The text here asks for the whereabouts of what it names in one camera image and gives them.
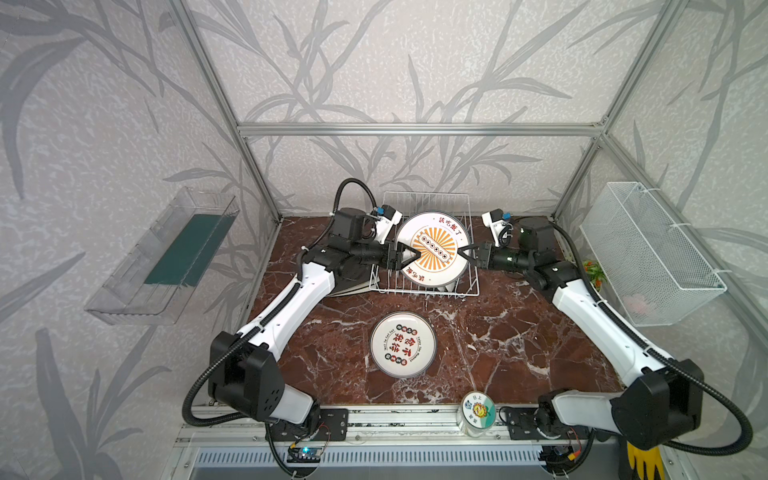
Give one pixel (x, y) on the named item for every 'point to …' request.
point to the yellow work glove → (652, 459)
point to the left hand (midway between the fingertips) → (414, 244)
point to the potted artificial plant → (595, 275)
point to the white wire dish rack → (457, 205)
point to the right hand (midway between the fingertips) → (460, 243)
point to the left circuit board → (304, 455)
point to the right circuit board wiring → (560, 459)
